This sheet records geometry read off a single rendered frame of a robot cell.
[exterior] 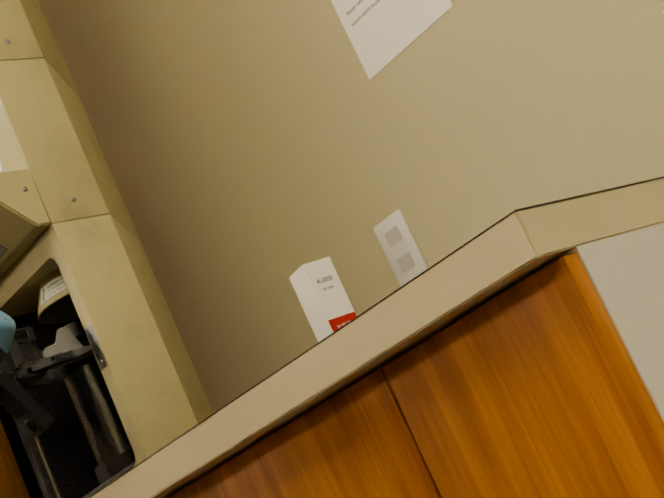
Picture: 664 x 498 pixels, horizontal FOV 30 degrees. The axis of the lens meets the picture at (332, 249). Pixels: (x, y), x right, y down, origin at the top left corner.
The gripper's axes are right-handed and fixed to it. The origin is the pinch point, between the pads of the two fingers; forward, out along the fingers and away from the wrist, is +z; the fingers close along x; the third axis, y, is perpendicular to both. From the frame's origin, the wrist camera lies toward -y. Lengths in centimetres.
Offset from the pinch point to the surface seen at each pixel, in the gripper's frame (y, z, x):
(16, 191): 25.5, -9.5, -15.6
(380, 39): 25, 37, -57
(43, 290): 13.2, -3.1, -2.0
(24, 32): 54, 3, -16
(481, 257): -30, -36, -114
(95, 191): 23.6, 4.4, -15.6
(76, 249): 14.1, -3.2, -15.5
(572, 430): -45, -32, -113
